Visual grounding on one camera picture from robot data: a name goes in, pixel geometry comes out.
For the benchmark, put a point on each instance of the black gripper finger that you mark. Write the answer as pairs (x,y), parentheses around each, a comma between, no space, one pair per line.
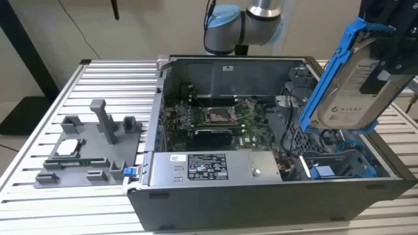
(374,85)

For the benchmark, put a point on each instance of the hard disk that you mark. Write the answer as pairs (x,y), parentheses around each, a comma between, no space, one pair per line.
(346,93)

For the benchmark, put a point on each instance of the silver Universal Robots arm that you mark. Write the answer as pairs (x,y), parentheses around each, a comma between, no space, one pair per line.
(228,36)

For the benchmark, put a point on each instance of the metal disk bay cage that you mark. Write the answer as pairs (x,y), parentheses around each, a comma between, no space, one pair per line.
(294,137)

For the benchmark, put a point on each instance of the green motherboard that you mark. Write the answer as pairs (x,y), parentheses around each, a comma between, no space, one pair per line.
(251,137)

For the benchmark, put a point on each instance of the CPU socket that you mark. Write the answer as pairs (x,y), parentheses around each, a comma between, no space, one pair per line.
(216,114)

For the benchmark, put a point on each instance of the black RAM slots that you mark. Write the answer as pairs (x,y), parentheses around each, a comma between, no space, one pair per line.
(212,100)

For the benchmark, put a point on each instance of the black graphics card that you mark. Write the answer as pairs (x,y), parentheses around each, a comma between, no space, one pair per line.
(214,138)

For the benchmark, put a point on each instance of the silver power supply unit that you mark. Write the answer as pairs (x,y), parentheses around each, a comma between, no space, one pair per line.
(208,169)

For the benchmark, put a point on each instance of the open black PC case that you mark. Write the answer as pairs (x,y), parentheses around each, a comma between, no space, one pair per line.
(247,208)

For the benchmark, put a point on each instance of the blue case latch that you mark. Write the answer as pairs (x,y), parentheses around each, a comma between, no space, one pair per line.
(130,171)

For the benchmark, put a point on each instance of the black antenna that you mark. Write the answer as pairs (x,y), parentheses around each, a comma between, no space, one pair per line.
(115,9)

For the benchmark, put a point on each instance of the grey parts rack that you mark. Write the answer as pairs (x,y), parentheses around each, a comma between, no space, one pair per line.
(98,151)

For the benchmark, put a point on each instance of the green RAM stick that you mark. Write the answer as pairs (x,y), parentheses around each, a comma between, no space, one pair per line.
(82,161)

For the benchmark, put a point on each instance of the silver CPU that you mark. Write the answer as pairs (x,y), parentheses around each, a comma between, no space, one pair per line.
(68,148)

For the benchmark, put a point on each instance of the black upright post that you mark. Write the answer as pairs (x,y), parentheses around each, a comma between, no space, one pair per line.
(23,44)

